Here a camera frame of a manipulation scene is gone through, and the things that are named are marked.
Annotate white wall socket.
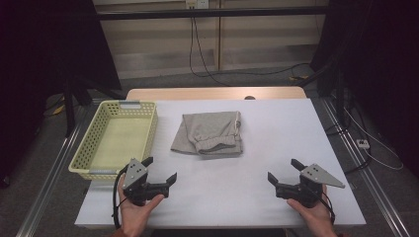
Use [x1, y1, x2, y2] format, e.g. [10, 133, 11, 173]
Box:
[185, 0, 210, 10]

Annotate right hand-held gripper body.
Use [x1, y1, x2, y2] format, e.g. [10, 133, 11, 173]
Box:
[275, 163, 347, 209]

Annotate black floor cable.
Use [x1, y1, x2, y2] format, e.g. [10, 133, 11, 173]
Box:
[325, 120, 374, 176]

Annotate left hand-held gripper black cable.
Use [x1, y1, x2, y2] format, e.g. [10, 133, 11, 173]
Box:
[111, 165, 130, 230]

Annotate white floor cable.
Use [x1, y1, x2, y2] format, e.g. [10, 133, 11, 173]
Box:
[343, 108, 405, 172]

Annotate grey pants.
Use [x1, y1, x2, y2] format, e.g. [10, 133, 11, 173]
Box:
[170, 110, 244, 158]

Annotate black hanging cable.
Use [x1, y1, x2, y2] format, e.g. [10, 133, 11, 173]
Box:
[192, 16, 232, 88]
[188, 16, 311, 80]

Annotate hand-held gripper black cable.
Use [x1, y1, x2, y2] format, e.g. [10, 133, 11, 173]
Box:
[111, 165, 130, 230]
[319, 191, 337, 226]

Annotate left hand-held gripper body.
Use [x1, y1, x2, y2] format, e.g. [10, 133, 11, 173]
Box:
[122, 157, 171, 207]

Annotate wooden table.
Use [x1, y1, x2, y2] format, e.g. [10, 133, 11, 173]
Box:
[126, 86, 307, 102]

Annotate black horizontal bar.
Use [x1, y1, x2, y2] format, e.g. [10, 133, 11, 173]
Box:
[96, 5, 331, 22]

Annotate black metal stand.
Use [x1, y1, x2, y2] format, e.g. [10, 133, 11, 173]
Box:
[295, 58, 351, 128]

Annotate white table mat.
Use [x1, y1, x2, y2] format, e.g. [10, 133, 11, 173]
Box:
[74, 98, 368, 230]

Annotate person's right hand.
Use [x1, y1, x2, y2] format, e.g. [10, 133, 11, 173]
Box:
[286, 184, 338, 237]

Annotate person's left hand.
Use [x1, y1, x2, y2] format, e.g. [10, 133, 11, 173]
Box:
[117, 174, 166, 237]

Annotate aluminium floor rail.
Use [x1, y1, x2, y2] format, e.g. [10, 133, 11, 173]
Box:
[15, 98, 101, 237]
[320, 98, 412, 237]

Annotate black curtain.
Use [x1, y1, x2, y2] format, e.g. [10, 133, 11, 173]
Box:
[310, 0, 419, 180]
[0, 0, 123, 190]

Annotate black tripod stand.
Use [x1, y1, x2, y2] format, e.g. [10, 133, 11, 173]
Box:
[61, 74, 126, 138]

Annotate yellow perforated plastic basket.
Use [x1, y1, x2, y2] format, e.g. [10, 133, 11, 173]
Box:
[67, 100, 159, 182]

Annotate right hand-held gripper black cable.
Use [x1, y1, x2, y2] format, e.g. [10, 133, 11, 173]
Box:
[319, 191, 337, 226]

